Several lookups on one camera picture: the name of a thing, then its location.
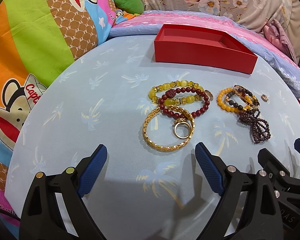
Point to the dark garnet beaded bow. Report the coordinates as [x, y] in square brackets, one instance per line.
[259, 128]

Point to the pink purple crumpled cloth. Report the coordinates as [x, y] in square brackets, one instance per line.
[276, 35]

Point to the thin gold bangle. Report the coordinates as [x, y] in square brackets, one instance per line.
[247, 96]

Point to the pink blue rose pillow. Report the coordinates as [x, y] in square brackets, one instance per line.
[151, 22]

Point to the red cardboard tray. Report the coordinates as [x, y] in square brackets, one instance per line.
[202, 46]

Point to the green plush cushion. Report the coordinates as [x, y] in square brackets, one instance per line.
[130, 6]

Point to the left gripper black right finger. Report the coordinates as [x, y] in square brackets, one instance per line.
[260, 218]

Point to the gold woven bangle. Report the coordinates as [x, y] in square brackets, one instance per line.
[182, 125]

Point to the light blue palm tablecloth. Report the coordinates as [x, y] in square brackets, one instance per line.
[141, 193]

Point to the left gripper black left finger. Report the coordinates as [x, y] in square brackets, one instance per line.
[41, 217]

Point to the monkey cartoon colourful quilt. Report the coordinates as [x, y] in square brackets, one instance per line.
[39, 39]

